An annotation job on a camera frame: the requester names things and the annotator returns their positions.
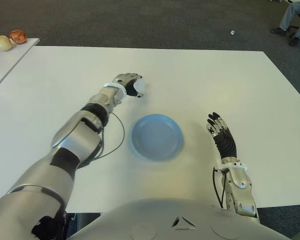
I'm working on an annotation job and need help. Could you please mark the seated person in jeans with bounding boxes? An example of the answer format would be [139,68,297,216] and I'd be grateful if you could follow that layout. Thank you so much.
[269,0,300,47]

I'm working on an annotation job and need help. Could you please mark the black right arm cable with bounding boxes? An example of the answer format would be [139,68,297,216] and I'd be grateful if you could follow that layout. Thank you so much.
[212,166,229,209]

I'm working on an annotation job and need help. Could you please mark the left robot hand black silver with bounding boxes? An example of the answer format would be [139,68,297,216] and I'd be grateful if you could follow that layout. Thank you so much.
[111,72,147,99]

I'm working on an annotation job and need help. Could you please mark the reddish brown bread roll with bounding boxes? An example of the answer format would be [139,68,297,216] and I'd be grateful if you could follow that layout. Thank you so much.
[9,29,28,45]

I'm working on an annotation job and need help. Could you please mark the silver robot torso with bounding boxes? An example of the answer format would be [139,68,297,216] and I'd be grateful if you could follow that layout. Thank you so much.
[66,197,292,240]

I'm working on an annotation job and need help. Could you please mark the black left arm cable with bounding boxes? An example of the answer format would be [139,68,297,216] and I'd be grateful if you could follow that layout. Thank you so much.
[76,111,126,167]

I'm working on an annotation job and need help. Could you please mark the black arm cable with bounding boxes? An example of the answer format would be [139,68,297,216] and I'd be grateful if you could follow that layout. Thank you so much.
[76,111,126,167]
[212,166,229,209]

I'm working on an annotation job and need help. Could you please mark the pale bread roll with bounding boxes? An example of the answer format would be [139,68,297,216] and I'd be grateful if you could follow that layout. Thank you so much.
[0,35,14,52]

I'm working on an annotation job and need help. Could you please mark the blue plate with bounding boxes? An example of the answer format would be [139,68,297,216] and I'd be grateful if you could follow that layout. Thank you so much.
[131,113,185,162]

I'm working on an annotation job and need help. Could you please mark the white charger block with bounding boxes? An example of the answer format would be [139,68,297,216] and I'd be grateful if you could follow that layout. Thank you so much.
[134,76,148,95]

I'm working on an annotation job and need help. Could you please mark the right robot hand black silver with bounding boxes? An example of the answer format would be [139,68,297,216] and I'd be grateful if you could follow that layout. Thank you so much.
[206,111,239,161]

